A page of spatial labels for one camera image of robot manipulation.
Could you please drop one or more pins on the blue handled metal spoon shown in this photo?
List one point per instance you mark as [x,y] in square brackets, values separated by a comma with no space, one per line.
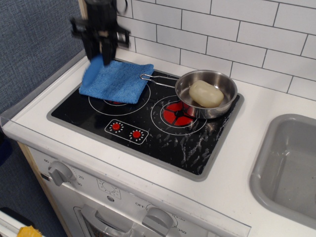
[93,70]

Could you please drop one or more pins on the grey right oven knob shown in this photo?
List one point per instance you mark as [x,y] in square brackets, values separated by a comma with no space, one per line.
[158,221]

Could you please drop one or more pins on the grey left oven knob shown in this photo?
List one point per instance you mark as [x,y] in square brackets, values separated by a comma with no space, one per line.
[59,173]

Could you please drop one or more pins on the blue folded cloth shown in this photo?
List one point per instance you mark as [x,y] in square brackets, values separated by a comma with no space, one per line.
[119,82]

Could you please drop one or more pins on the white toy oven front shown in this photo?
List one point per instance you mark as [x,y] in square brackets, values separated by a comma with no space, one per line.
[91,207]

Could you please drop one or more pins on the yellow black object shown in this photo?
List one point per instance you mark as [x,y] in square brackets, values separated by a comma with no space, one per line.
[29,231]

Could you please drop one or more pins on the grey oven knob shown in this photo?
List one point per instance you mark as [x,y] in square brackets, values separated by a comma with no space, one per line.
[158,221]
[59,173]

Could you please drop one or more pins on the light wooden side post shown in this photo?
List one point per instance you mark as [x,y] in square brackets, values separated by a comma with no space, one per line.
[84,10]

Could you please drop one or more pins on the black toy stovetop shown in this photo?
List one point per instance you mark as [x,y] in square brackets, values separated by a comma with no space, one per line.
[165,127]

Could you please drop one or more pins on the small metal pot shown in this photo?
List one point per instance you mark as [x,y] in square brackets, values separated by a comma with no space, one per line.
[190,107]

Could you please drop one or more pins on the beige toy potato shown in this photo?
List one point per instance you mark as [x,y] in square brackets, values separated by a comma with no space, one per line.
[205,94]

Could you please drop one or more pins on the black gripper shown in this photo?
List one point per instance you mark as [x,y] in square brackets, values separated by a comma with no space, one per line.
[100,23]

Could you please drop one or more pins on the grey plastic sink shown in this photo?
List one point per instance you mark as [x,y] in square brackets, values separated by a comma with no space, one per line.
[283,179]

